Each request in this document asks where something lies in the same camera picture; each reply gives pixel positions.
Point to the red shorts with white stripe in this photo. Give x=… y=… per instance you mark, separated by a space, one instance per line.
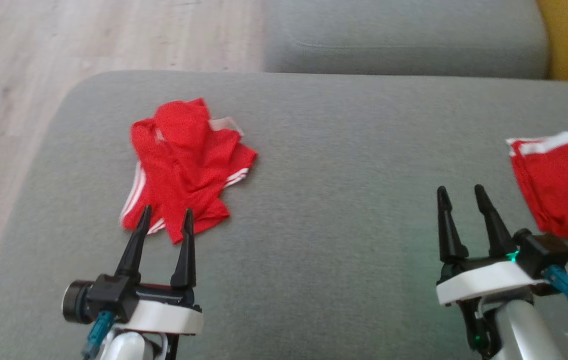
x=563 y=190

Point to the grey sofa seat cushion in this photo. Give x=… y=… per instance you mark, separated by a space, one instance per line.
x=403 y=40

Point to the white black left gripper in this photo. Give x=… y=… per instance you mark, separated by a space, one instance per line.
x=164 y=312

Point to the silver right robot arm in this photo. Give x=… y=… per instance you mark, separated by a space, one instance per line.
x=528 y=330

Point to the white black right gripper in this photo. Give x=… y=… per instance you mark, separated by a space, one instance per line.
x=488 y=280

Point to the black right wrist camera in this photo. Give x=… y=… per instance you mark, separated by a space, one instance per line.
x=543 y=252

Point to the red jersey with white trim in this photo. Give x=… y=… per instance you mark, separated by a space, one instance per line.
x=184 y=160

